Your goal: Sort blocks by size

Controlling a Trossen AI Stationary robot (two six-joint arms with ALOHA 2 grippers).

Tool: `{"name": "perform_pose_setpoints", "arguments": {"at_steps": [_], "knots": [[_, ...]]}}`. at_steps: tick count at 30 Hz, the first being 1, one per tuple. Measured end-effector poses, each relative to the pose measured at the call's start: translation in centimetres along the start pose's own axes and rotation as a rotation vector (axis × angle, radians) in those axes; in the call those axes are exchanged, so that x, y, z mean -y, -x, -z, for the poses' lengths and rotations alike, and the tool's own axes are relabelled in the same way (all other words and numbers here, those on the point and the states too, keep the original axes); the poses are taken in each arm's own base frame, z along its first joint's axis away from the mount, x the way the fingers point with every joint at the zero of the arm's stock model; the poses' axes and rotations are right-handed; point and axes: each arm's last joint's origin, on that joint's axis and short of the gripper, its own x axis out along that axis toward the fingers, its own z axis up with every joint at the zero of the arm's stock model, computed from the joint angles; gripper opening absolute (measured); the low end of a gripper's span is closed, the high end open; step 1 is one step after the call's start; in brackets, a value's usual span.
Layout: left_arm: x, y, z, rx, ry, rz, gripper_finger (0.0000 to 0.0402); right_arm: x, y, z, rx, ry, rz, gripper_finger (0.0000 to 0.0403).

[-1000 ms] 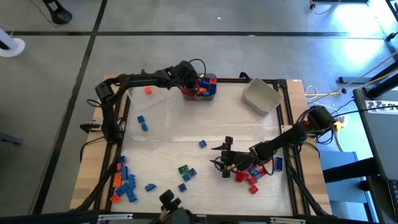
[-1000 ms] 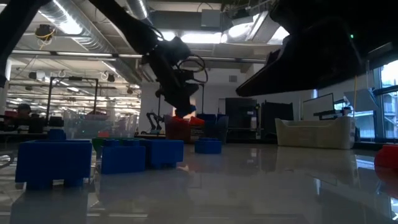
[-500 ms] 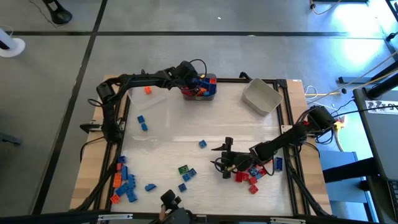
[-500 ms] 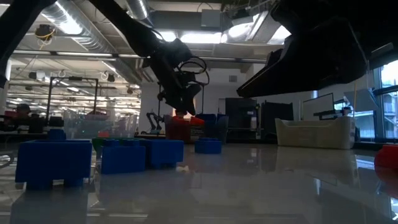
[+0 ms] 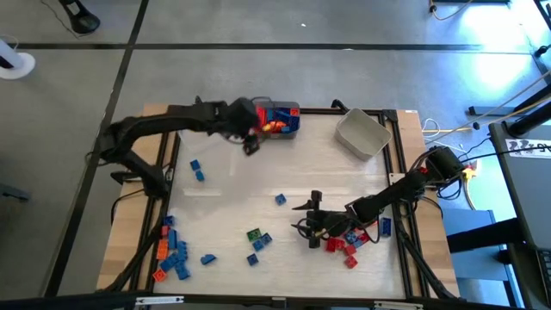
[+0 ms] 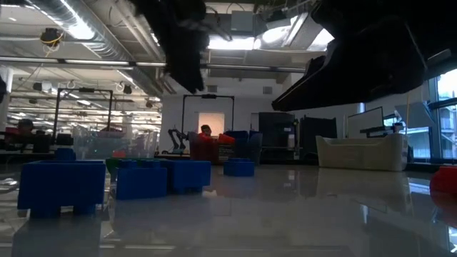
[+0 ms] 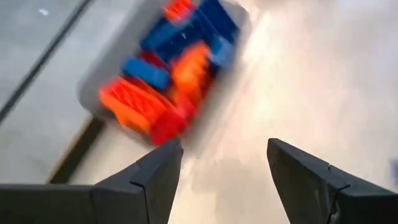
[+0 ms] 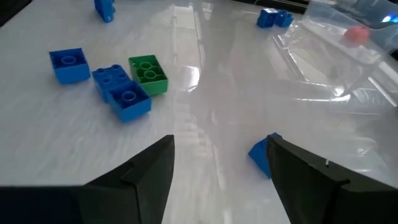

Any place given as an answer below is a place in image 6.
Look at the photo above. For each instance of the ceiling light panel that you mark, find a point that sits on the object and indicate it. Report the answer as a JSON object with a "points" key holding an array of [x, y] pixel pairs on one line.
{"points": [[232, 43]]}

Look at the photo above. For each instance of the grey ceiling box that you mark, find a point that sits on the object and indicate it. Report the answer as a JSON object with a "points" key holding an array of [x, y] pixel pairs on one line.
{"points": [[241, 21]]}

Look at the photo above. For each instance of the metal ceiling pipe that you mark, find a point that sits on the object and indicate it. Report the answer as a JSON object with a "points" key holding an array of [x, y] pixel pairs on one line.
{"points": [[250, 67]]}

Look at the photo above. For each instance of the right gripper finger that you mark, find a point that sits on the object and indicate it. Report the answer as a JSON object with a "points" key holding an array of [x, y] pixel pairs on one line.
{"points": [[317, 82], [328, 101]]}

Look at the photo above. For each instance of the clear plastic bin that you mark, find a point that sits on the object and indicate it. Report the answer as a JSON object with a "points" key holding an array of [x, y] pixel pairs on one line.
{"points": [[93, 142]]}

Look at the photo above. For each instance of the person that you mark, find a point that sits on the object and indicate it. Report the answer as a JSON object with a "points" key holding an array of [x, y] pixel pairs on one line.
{"points": [[25, 125], [205, 128]]}

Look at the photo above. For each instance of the black cabinet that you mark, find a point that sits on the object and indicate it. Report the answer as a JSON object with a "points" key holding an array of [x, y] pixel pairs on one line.
{"points": [[276, 130], [317, 133]]}

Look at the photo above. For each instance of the white plastic bin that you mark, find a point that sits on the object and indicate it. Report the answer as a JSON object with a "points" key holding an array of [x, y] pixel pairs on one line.
{"points": [[362, 153]]}

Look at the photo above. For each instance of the white angled panel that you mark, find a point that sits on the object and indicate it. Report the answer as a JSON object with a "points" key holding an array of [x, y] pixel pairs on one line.
{"points": [[416, 114]]}

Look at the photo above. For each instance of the black gantry frame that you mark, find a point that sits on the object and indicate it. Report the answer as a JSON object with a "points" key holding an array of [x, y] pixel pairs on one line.
{"points": [[85, 90], [209, 96]]}

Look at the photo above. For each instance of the round silver air duct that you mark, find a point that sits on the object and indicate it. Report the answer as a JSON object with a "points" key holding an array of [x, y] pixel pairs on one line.
{"points": [[103, 46]]}

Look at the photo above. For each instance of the green toy brick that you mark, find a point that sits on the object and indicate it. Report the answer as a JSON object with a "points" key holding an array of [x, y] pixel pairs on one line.
{"points": [[112, 166]]}

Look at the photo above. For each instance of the smoky grey plastic bin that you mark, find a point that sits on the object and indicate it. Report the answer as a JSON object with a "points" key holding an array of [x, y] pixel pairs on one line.
{"points": [[223, 153]]}

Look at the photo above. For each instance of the computer monitor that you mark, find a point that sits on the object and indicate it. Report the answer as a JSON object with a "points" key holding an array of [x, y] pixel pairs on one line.
{"points": [[366, 123]]}

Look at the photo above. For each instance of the white pillar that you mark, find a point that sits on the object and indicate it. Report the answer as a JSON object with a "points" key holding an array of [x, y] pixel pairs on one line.
{"points": [[4, 103]]}

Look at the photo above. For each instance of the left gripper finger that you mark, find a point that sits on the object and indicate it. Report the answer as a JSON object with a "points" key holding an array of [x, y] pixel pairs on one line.
{"points": [[199, 68], [180, 68]]}

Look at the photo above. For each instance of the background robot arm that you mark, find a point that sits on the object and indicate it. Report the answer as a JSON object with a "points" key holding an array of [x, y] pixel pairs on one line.
{"points": [[175, 135]]}

